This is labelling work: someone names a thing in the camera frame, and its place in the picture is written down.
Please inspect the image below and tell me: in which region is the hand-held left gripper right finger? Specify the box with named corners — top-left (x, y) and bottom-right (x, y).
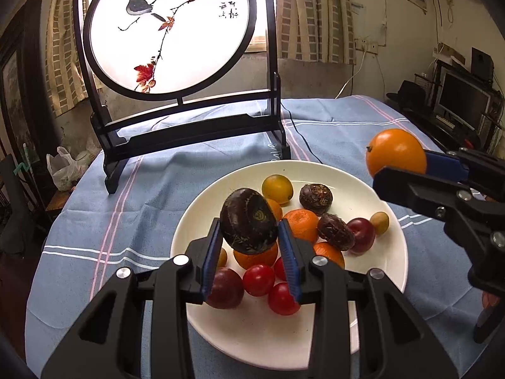
top-left (278, 218), bottom-right (460, 379)

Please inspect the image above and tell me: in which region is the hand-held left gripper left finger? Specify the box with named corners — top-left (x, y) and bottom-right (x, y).
top-left (41, 217), bottom-right (223, 379)

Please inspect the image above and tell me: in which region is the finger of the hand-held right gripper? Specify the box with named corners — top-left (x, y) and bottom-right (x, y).
top-left (373, 167), bottom-right (505, 241)
top-left (424, 147), bottom-right (505, 202)

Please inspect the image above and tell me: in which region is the dark red plum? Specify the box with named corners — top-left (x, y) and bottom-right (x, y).
top-left (347, 217), bottom-right (376, 255)
top-left (206, 267), bottom-right (245, 310)

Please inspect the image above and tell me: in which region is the bumpy mandarin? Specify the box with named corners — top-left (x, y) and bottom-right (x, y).
top-left (282, 208), bottom-right (319, 244)

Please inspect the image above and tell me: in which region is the round orange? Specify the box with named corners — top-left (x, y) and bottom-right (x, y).
top-left (266, 198), bottom-right (283, 222)
top-left (313, 242), bottom-right (346, 271)

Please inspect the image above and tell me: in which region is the large smooth orange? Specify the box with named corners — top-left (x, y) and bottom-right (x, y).
top-left (365, 128), bottom-right (428, 180)

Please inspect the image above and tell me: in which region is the smooth dark passion fruit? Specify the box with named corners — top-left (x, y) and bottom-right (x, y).
top-left (219, 187), bottom-right (279, 255)

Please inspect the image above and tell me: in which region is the wrinkled dark passion fruit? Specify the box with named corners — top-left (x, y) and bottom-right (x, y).
top-left (299, 183), bottom-right (333, 216)
top-left (317, 213), bottom-right (356, 252)

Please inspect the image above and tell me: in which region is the yellow orange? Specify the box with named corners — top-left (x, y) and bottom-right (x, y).
top-left (261, 174), bottom-right (294, 202)

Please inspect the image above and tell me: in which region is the white oval plate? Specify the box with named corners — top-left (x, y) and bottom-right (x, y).
top-left (170, 160), bottom-right (409, 371)

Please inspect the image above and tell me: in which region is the red cherry tomato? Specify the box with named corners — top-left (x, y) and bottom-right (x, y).
top-left (273, 256), bottom-right (288, 282)

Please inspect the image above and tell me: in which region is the small mandarin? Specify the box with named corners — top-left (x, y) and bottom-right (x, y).
top-left (234, 243), bottom-right (279, 269)

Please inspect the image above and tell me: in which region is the computer monitor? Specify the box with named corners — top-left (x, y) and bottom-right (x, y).
top-left (434, 70), bottom-right (492, 131)

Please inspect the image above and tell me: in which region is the black hat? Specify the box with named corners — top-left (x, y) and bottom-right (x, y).
top-left (387, 80), bottom-right (429, 105)

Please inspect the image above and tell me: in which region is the blue striped tablecloth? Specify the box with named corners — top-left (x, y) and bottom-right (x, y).
top-left (24, 95), bottom-right (490, 379)

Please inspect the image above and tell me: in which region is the black speaker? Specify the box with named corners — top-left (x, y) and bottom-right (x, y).
top-left (471, 47), bottom-right (495, 83)

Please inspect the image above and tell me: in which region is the cardboard box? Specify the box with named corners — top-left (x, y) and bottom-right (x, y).
top-left (434, 43), bottom-right (466, 62)

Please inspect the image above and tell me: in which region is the white plastic bag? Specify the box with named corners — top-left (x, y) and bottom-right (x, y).
top-left (46, 146), bottom-right (93, 192)

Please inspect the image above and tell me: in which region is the round painted table screen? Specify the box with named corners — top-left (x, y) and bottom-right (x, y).
top-left (72, 0), bottom-right (292, 195)

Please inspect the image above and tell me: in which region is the white power cable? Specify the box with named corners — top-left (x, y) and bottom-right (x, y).
top-left (335, 49), bottom-right (385, 99)

